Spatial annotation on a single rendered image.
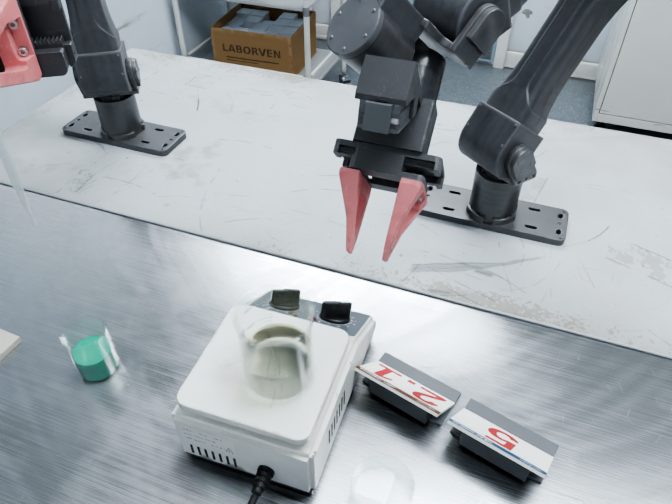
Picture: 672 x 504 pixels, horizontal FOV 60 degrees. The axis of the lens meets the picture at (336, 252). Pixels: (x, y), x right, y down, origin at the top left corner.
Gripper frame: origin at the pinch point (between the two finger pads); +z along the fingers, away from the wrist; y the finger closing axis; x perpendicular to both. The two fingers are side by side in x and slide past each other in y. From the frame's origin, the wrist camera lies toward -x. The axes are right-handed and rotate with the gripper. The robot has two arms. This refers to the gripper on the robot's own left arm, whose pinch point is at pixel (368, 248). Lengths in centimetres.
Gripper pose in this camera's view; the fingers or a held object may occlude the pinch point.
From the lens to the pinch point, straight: 55.5
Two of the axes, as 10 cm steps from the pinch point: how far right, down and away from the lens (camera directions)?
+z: -2.5, 9.6, -1.0
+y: 9.4, 2.2, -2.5
